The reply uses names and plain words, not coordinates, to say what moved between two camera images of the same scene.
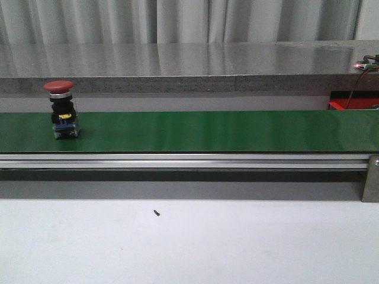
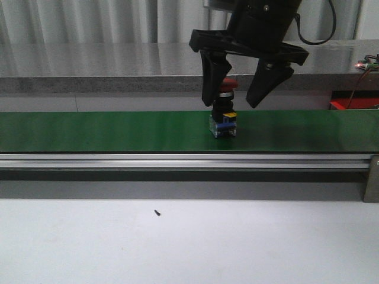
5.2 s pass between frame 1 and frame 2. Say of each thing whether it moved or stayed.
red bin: stayed
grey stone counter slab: stayed
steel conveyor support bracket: stayed
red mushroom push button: moved
